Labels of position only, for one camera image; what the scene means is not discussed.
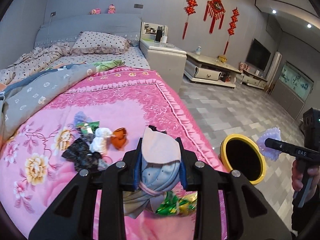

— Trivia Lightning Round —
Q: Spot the white foam net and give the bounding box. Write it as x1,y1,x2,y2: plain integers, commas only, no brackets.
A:
257,127,281,161

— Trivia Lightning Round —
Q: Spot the large black plastic bag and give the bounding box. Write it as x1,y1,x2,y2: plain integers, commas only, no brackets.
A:
61,138,102,172

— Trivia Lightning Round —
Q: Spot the white tissue wad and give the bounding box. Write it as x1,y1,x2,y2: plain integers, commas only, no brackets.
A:
89,127,112,156

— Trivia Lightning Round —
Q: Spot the green snack bag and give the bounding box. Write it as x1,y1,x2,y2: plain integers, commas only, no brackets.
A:
155,191,197,217

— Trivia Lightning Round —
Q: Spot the small green wrapper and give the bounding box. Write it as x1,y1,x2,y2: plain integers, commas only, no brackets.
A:
75,121,100,135

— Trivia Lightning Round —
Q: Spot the orange peel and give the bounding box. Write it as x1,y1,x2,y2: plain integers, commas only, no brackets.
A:
110,127,127,150

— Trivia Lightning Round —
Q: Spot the grey pink sock bundle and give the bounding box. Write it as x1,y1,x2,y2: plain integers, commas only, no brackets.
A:
123,126,181,218

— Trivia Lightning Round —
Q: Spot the silver wipes packet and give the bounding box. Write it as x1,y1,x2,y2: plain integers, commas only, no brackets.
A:
97,158,109,171

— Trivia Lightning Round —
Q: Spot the purple foam net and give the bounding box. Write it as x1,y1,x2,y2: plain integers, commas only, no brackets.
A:
73,111,92,126

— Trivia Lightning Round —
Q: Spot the small black plastic bag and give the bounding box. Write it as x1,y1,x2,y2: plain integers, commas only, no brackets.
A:
148,125,167,134

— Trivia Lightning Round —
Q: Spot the yellow rimmed trash bin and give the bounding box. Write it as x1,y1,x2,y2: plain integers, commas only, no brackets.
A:
219,133,267,185

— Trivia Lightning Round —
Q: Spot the person's right hand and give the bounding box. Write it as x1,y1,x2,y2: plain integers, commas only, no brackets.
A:
291,159,320,199

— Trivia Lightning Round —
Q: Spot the pink floral bed cover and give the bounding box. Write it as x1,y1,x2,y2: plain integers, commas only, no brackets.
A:
1,67,224,237

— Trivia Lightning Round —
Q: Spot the fish tank cabinet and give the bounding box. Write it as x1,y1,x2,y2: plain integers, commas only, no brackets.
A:
271,61,314,120

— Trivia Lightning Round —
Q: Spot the white tv stand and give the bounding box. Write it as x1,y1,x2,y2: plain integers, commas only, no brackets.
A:
236,70,267,90

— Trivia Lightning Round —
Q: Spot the white standing air conditioner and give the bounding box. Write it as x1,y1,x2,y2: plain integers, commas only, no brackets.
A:
264,51,282,91

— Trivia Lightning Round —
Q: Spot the pink figurine on stand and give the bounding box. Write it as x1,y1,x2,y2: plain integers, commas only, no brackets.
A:
239,62,248,72

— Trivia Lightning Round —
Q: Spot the grey patterned quilt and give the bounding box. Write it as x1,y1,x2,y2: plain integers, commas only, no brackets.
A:
1,64,97,144

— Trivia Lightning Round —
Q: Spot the yellow bowl ornament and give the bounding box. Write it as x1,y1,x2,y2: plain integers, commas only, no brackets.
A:
218,55,227,63

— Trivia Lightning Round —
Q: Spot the white coffee table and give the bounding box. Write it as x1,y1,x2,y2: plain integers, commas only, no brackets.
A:
184,52,241,88

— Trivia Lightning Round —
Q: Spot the small white bottle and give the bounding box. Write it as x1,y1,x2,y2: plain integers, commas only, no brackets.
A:
195,46,202,55

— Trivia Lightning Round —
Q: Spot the green floral pillow edge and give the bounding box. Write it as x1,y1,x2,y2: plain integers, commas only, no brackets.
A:
93,60,125,72

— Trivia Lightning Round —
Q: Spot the right red knot decoration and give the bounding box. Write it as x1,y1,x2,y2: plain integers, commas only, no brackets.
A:
223,7,240,55

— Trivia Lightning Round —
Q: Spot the red knot decoration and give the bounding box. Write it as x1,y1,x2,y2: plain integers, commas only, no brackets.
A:
203,0,226,34
182,0,198,39
223,7,240,55

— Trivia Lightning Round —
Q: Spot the polka dot crumpled duvet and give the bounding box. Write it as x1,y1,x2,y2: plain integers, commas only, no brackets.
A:
1,42,71,86

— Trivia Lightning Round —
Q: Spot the centre red knot decoration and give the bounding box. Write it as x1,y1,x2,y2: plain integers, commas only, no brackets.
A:
203,0,226,34

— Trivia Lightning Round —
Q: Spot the white bedside cabinet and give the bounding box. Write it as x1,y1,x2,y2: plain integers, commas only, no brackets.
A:
139,22,187,93

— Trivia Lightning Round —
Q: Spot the polka dot pillow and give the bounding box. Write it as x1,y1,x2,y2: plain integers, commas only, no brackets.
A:
71,31,130,55

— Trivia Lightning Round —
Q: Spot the white cup on cabinet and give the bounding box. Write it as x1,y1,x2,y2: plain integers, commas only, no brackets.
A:
161,36,168,43

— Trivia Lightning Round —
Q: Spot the left red knot decoration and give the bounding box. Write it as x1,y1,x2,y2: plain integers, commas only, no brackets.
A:
182,0,198,39

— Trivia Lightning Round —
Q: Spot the grey upholstered headboard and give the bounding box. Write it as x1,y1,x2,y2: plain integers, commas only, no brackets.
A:
34,14,142,48

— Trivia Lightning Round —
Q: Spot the black thermos bottle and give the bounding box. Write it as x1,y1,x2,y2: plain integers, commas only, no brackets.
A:
155,25,163,42

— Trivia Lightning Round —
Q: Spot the left pink plush toy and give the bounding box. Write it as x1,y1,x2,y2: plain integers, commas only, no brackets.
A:
89,8,101,15

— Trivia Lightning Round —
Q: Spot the pink plush toy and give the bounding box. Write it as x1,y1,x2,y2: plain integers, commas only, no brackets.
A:
89,8,101,15
107,4,116,14

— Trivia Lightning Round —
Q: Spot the right pink plush toy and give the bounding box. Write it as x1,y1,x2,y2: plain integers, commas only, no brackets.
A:
107,4,116,14

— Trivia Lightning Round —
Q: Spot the wall mounted television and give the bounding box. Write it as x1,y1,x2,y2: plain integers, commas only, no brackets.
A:
245,39,271,71

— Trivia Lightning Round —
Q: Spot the grey wall switch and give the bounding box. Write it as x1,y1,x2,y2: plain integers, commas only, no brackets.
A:
134,4,143,9

